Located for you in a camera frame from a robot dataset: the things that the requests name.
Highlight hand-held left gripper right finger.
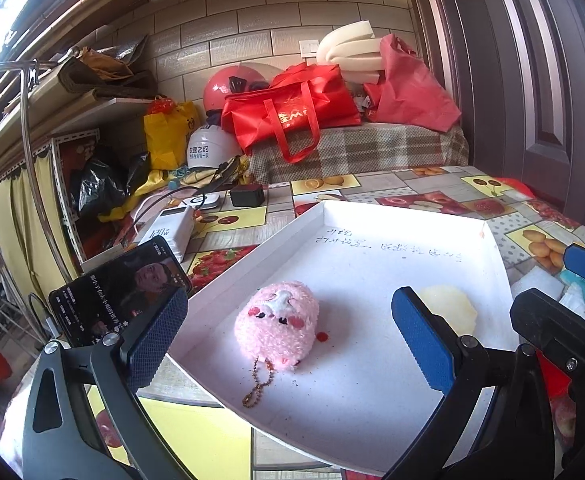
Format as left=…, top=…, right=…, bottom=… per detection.
left=383, top=286, right=556, bottom=480

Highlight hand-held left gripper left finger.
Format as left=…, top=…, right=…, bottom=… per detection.
left=21, top=286, right=193, bottom=480

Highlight white foam wrap roll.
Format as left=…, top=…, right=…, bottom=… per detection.
left=515, top=266, right=566, bottom=302

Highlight pale yellow sponge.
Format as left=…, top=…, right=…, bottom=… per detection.
left=419, top=285, right=478, bottom=336

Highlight white cardboard box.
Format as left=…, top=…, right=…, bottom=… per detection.
left=165, top=199, right=521, bottom=477

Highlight pink plush toy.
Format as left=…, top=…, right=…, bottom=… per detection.
left=235, top=281, right=329, bottom=407

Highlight black smartphone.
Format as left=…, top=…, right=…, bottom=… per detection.
left=48, top=236, right=192, bottom=348

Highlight white power adapter box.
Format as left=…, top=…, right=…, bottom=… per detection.
left=136, top=205, right=196, bottom=263

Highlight red cloth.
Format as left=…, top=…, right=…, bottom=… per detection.
left=500, top=177, right=536, bottom=198

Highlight black power adapter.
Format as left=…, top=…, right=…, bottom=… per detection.
left=230, top=184, right=266, bottom=207

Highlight black plastic bag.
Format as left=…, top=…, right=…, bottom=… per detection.
left=70, top=147, right=150, bottom=218

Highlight yellow curtain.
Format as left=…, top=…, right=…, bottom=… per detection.
left=0, top=155, right=83, bottom=301

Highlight plaid blanket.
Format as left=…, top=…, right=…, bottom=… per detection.
left=249, top=122, right=470, bottom=186

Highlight brown door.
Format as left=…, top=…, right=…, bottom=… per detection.
left=397, top=0, right=585, bottom=246

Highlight white helmet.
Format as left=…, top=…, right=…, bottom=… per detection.
left=186, top=122, right=243, bottom=172

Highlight yellow shopping bag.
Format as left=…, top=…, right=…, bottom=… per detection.
left=144, top=100, right=200, bottom=171

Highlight red non-woven bag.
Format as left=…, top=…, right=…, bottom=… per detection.
left=363, top=34, right=462, bottom=133

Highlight red helmet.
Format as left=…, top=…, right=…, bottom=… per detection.
left=203, top=66, right=268, bottom=113

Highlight red tote bag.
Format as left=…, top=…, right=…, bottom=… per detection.
left=221, top=62, right=362, bottom=163

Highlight brown bag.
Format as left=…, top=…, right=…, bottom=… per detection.
left=57, top=35, right=156, bottom=101

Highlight white foam rolls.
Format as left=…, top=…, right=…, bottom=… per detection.
left=317, top=21, right=384, bottom=86

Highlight white round wireless charger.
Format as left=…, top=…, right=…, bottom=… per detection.
left=182, top=192, right=222, bottom=212

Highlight chrome metal rail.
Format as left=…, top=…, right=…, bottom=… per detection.
left=0, top=47, right=80, bottom=341

